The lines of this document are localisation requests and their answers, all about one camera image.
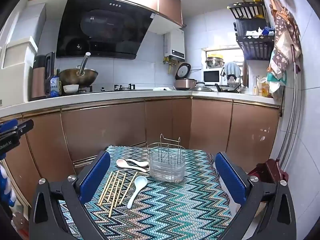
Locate light blue towel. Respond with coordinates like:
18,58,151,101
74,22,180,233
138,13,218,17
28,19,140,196
223,62,242,79

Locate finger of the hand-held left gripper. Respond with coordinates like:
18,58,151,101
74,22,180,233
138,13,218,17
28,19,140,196
15,119,34,137
0,119,19,134

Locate blue white cloth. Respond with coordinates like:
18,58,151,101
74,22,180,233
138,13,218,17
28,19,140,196
0,164,17,207

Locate bunch of wooden chopsticks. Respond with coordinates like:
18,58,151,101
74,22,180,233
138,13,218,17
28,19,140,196
97,171,138,218

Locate black wall rack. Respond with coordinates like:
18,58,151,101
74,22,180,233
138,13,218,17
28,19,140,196
227,1,275,60

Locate hanging patterned cloth bags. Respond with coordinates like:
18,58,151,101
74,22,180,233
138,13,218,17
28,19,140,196
266,0,302,80

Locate metal pot lid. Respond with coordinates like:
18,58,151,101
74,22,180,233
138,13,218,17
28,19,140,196
189,82,214,92

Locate zigzag knitted table mat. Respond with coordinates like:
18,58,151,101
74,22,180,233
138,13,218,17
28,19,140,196
59,145,240,240

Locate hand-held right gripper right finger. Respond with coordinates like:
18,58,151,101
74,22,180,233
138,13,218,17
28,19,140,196
214,151,297,240

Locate black range hood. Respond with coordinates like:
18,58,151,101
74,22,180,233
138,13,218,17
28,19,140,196
56,0,157,60

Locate white boxed duct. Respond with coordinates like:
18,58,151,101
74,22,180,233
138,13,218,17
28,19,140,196
0,2,47,69

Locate white microwave oven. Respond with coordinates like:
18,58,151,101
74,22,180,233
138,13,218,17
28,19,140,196
203,68,225,85

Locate yellow bottle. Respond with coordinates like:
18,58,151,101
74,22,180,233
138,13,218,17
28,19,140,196
260,77,270,97

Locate black frying pan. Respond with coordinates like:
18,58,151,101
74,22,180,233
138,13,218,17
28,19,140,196
215,83,242,93

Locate white water heater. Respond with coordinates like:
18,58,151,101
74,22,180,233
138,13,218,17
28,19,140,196
164,29,185,62

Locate rice cooker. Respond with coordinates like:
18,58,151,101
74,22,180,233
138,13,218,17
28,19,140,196
174,62,198,91

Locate white ceramic spoon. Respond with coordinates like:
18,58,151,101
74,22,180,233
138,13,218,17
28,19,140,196
125,158,150,167
116,159,147,173
127,176,148,209

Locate blue white carton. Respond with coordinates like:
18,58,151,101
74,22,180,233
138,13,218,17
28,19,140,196
50,76,62,97

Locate wire utensil holder clear tray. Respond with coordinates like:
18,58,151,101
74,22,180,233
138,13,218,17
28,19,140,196
146,134,188,183

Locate brown thermal kettle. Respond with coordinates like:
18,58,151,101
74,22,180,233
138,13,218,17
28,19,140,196
31,52,56,100

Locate plastic bags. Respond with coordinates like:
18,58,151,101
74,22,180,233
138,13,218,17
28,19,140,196
266,72,286,98

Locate black gas stove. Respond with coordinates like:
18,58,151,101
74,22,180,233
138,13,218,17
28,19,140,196
62,83,155,93

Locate metal pipe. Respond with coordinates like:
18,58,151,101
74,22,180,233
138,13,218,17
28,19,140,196
275,44,302,164

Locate metal wok with handle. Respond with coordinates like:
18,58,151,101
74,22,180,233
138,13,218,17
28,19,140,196
59,52,98,87

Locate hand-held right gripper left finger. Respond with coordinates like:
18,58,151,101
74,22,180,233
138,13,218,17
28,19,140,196
29,151,112,240

